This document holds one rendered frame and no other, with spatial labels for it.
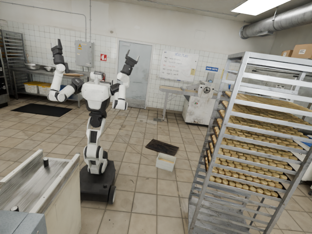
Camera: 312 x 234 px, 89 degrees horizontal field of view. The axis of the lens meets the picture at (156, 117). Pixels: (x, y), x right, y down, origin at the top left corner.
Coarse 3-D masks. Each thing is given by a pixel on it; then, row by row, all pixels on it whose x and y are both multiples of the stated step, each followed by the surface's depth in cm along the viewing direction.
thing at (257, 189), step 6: (210, 180) 139; (216, 180) 138; (222, 180) 140; (228, 180) 143; (234, 186) 137; (240, 186) 135; (246, 186) 136; (252, 186) 137; (258, 192) 134; (264, 192) 134; (270, 192) 136
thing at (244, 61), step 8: (248, 56) 98; (240, 64) 102; (240, 72) 102; (240, 80) 103; (232, 96) 108; (232, 104) 109; (224, 120) 114; (224, 128) 116; (216, 144) 121; (216, 152) 123; (208, 168) 129; (208, 176) 131; (200, 200) 140; (192, 224) 151
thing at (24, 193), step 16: (48, 160) 119; (32, 176) 108; (48, 176) 110; (16, 192) 95; (32, 192) 97; (64, 192) 107; (0, 208) 85; (48, 208) 90; (64, 208) 110; (80, 208) 144; (48, 224) 92; (64, 224) 113; (80, 224) 149
